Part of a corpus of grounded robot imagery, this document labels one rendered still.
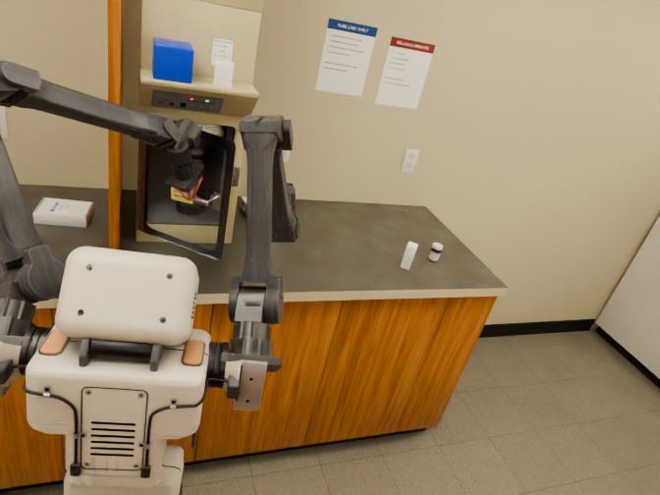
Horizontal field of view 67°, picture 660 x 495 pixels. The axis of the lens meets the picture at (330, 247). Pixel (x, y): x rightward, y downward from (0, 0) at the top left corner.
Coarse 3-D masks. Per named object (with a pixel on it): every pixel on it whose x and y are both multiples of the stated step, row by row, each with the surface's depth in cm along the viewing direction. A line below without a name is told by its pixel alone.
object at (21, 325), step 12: (0, 300) 86; (12, 300) 87; (0, 312) 85; (12, 312) 86; (24, 312) 87; (0, 324) 84; (12, 324) 85; (24, 324) 86; (0, 336) 83; (12, 336) 84; (24, 336) 86
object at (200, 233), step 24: (216, 144) 140; (168, 168) 149; (216, 168) 144; (144, 192) 156; (168, 192) 153; (216, 192) 147; (144, 216) 160; (168, 216) 157; (192, 216) 154; (216, 216) 151; (168, 240) 161; (192, 240) 157; (216, 240) 154
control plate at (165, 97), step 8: (152, 96) 138; (160, 96) 138; (168, 96) 138; (176, 96) 138; (184, 96) 139; (192, 96) 139; (200, 96) 139; (152, 104) 141; (160, 104) 142; (168, 104) 142; (176, 104) 142; (192, 104) 143; (200, 104) 143; (208, 104) 144; (216, 104) 144; (216, 112) 148
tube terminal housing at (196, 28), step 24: (144, 0) 131; (168, 0) 132; (192, 0) 134; (144, 24) 134; (168, 24) 135; (192, 24) 137; (216, 24) 139; (240, 24) 141; (144, 48) 137; (240, 48) 144; (192, 72) 144; (240, 72) 148; (192, 120) 151; (216, 120) 153; (240, 144) 160; (240, 168) 164; (144, 240) 167
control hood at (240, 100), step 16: (144, 80) 130; (160, 80) 132; (192, 80) 140; (208, 80) 143; (144, 96) 137; (208, 96) 140; (224, 96) 140; (240, 96) 141; (256, 96) 142; (208, 112) 148; (224, 112) 149; (240, 112) 150
